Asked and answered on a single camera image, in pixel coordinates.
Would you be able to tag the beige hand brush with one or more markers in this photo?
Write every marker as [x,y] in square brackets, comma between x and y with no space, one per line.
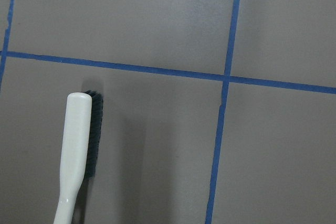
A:
[80,146]

